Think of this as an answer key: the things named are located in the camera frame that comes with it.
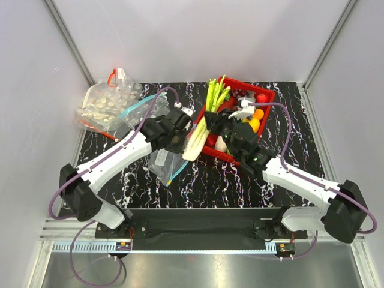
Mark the red toy apple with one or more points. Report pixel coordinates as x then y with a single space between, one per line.
262 98

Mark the toy leek green white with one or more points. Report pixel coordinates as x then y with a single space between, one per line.
216 95

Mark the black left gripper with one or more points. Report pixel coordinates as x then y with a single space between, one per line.
180 148

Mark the orange toy fruit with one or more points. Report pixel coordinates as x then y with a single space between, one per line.
258 114

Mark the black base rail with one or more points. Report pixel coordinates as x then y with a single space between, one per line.
149 223

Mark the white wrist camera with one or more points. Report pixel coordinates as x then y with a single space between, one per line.
245 108
186 110

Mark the red toy chili pepper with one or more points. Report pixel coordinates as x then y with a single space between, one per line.
211 140

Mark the purple toy grapes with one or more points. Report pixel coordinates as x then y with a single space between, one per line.
238 93

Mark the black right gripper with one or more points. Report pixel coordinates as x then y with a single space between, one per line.
212 119

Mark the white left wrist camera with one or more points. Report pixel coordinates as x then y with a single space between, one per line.
186 110

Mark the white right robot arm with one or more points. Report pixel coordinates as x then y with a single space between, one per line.
338 209

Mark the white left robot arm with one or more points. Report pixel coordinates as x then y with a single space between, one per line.
79 186

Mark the white toy radish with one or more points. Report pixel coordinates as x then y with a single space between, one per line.
220 145

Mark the red zipper clear bag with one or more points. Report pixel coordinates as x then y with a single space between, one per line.
101 107

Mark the red plastic bin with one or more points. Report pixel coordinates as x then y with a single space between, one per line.
231 103

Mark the yellow toy lemon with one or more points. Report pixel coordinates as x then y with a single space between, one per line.
254 124

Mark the blue zipper clear bag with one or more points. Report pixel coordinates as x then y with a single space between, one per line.
166 165

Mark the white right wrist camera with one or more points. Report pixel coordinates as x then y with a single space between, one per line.
245 108

